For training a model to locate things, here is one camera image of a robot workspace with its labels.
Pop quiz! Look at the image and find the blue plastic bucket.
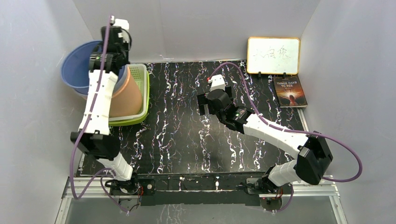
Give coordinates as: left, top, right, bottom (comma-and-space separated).
61, 40, 127, 95

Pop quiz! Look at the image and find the grey plastic bucket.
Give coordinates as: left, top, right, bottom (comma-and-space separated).
73, 89, 88, 100

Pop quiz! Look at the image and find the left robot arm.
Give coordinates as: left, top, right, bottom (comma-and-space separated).
70, 25, 140, 194

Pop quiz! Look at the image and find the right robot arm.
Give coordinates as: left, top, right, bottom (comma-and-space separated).
197, 86, 333, 193

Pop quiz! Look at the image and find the green plastic basket tray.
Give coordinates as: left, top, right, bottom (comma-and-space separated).
109, 64, 149, 126

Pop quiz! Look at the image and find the orange plastic bucket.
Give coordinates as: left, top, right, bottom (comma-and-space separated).
109, 64, 147, 119

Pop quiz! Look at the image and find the small whiteboard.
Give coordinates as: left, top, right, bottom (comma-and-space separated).
246, 37, 301, 75

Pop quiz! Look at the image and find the dark book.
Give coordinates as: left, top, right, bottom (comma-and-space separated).
273, 75, 308, 108

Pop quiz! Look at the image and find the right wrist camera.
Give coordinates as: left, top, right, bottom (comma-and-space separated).
207, 75, 226, 92

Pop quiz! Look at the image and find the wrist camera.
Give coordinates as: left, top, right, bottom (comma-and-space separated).
110, 16, 130, 42
207, 75, 226, 92

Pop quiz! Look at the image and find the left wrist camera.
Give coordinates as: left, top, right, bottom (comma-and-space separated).
110, 16, 130, 42

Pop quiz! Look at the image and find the aluminium frame rail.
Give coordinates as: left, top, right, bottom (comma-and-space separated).
54, 106, 349, 224

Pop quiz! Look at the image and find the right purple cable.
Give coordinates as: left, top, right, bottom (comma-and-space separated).
208, 62, 363, 213

